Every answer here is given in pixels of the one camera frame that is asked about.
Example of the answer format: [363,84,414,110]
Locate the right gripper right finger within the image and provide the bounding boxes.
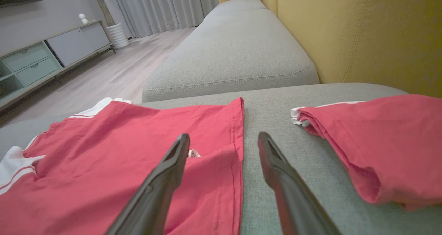
[257,131,342,235]

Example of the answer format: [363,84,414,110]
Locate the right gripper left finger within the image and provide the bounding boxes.
[105,133,190,235]

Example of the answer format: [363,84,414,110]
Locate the red jersey with black lettering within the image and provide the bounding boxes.
[0,97,245,235]

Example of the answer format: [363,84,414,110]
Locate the red shorts with white stripes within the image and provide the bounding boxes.
[291,94,442,211]

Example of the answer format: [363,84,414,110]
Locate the wide grey sofa ottoman cushion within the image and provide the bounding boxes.
[0,83,442,235]

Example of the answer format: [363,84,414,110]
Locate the grey sofa seat cushion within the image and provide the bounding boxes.
[142,8,320,103]
[204,0,267,21]

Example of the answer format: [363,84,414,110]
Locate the white ribbed floor vase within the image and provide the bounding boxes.
[106,22,131,50]

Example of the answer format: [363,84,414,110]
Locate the low grey tv cabinet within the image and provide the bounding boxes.
[0,20,116,112]

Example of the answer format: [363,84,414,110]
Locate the yellow sofa backrest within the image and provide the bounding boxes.
[262,0,442,98]

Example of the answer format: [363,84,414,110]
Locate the grey pleated curtain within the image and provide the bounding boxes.
[98,0,220,39]

